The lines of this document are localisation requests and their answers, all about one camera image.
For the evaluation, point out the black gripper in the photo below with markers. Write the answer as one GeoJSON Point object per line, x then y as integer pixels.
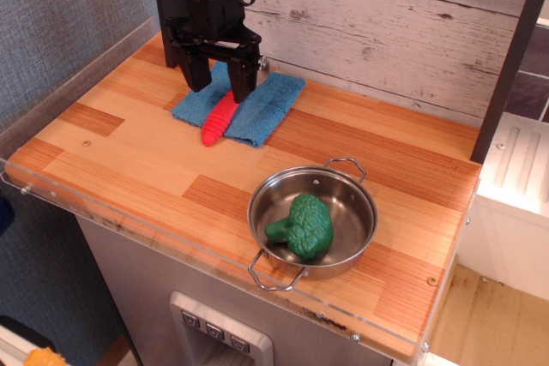
{"type": "Point", "coordinates": [215, 29]}

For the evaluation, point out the grey cabinet with dispenser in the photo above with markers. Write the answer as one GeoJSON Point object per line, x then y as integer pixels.
{"type": "Point", "coordinates": [178, 313]}

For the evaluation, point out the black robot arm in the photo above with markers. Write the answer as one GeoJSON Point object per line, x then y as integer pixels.
{"type": "Point", "coordinates": [215, 29]}

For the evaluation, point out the green toy broccoli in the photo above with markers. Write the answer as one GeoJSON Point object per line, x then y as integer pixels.
{"type": "Point", "coordinates": [307, 230]}

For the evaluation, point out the red handled metal spoon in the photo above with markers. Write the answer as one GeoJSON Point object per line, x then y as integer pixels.
{"type": "Point", "coordinates": [220, 117]}

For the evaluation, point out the yellow object at corner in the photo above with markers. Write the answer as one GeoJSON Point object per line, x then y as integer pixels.
{"type": "Point", "coordinates": [44, 357]}

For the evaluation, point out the blue cloth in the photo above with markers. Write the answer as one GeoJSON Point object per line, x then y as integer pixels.
{"type": "Point", "coordinates": [256, 118]}

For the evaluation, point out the dark right shelf post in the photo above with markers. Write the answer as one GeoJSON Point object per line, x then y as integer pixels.
{"type": "Point", "coordinates": [518, 47]}

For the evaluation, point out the clear acrylic edge guard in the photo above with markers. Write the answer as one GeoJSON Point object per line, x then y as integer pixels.
{"type": "Point", "coordinates": [388, 301]}

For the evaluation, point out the steel pot with handles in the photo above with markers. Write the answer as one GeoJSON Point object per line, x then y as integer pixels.
{"type": "Point", "coordinates": [353, 212]}

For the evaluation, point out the white toy sink unit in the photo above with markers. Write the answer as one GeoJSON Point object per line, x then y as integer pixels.
{"type": "Point", "coordinates": [505, 236]}

